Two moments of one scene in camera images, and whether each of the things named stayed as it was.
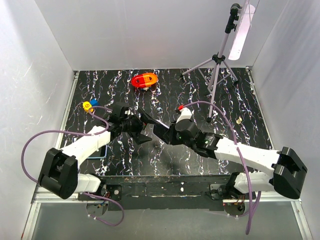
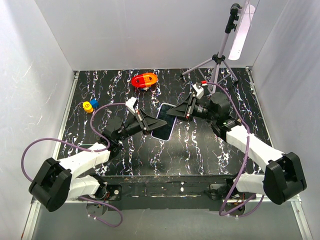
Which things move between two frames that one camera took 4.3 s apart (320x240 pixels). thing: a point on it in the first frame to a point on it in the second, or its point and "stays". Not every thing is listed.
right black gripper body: x=175 y=138 to x=202 y=111
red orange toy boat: x=144 y=80 stays
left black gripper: x=141 y=126 stays
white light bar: x=242 y=33 stays
